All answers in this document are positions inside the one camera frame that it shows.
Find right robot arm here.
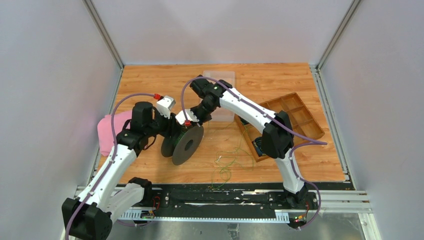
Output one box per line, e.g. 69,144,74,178
182,75,308,209

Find wooden compartment tray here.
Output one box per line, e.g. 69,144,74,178
234,92,325,162

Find pink cloth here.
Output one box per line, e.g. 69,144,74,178
96,110,134,158

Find translucent plastic tray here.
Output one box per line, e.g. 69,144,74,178
198,69,236,123

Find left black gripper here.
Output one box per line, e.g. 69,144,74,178
145,107,182,139

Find dark grey perforated spool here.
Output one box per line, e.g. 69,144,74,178
160,125,204,166

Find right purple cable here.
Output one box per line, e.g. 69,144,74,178
180,76,329,229

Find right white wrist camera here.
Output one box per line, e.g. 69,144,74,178
175,109,199,127

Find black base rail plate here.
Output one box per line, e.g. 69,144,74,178
135,182,318,219

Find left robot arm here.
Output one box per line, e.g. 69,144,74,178
62,96,176,240

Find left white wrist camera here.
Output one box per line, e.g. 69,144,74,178
156,95,176,119

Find coiled cable blue green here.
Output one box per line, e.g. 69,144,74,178
240,118,249,126

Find green wire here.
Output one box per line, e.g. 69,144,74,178
175,120,256,190

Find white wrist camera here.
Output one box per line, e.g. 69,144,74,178
156,95,176,119
175,109,199,127

